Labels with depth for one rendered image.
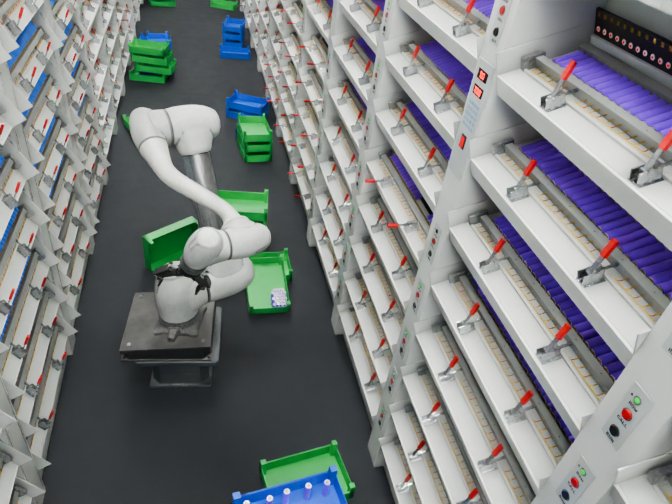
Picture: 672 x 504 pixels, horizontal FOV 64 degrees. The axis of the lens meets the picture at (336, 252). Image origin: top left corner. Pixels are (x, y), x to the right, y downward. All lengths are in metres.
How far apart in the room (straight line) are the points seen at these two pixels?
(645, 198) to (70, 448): 2.04
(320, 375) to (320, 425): 0.26
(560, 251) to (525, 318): 0.20
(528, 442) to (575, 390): 0.20
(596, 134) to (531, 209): 0.21
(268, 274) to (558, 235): 1.94
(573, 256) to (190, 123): 1.45
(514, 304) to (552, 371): 0.18
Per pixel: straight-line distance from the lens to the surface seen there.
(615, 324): 0.97
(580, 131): 1.04
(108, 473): 2.25
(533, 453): 1.25
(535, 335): 1.18
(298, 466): 2.21
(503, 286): 1.26
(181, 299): 2.12
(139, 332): 2.29
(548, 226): 1.12
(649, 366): 0.92
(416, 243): 1.66
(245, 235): 1.76
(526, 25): 1.24
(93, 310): 2.80
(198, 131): 2.08
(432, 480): 1.83
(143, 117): 2.08
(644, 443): 0.96
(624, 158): 0.98
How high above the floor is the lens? 1.91
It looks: 37 degrees down
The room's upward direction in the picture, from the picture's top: 9 degrees clockwise
